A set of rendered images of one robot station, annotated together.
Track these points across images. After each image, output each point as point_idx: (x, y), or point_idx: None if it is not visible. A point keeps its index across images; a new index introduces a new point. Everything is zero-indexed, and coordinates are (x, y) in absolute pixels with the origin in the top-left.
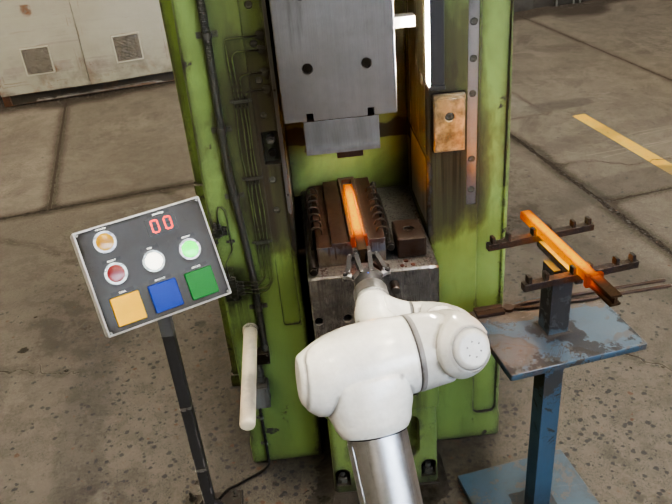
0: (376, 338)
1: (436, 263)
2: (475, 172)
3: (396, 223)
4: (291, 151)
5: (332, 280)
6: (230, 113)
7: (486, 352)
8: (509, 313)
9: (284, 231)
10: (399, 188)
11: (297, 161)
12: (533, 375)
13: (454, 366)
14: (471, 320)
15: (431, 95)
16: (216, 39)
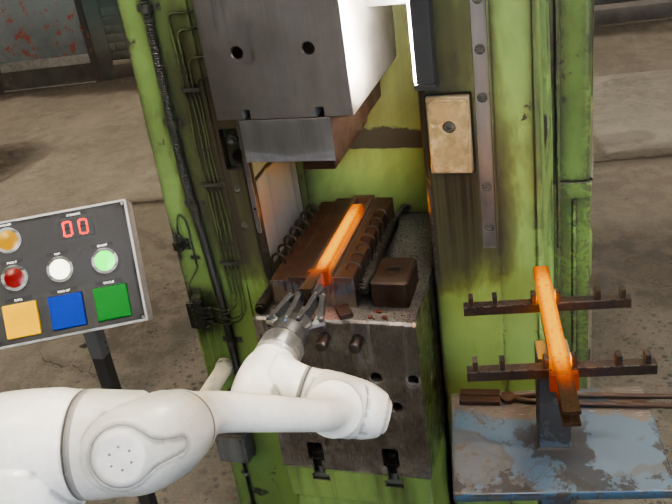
0: (15, 415)
1: (413, 321)
2: (493, 205)
3: (384, 261)
4: None
5: None
6: (182, 103)
7: (139, 466)
8: (506, 405)
9: (255, 253)
10: None
11: (313, 169)
12: (488, 500)
13: (91, 477)
14: (140, 415)
15: (425, 96)
16: (159, 13)
